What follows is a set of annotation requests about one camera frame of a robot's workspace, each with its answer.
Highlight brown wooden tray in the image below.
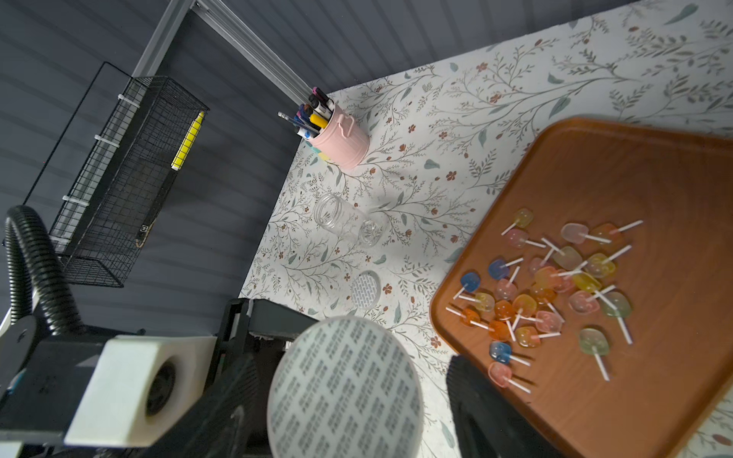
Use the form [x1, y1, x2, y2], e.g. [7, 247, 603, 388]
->
[431, 118, 732, 457]

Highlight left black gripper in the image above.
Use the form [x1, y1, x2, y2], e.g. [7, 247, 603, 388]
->
[205, 298, 318, 398]

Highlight pile of lollipop candies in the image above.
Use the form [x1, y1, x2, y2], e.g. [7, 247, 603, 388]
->
[444, 208, 642, 393]

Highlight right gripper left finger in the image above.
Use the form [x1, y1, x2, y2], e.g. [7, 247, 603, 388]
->
[142, 355, 259, 457]

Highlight pens in pink cup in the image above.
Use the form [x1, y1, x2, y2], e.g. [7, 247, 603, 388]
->
[278, 87, 337, 140]

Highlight black wire wall basket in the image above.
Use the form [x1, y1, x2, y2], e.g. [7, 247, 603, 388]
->
[49, 76, 209, 288]

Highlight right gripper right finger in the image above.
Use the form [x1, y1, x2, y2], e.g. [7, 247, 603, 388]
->
[446, 356, 562, 458]

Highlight pink pen cup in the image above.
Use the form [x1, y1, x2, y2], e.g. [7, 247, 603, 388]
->
[311, 105, 370, 171]

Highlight round patterned jar lid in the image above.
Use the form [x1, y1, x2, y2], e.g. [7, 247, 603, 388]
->
[351, 270, 382, 309]

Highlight candy jar with patterned lid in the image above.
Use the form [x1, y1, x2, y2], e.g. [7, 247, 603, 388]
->
[313, 193, 386, 247]

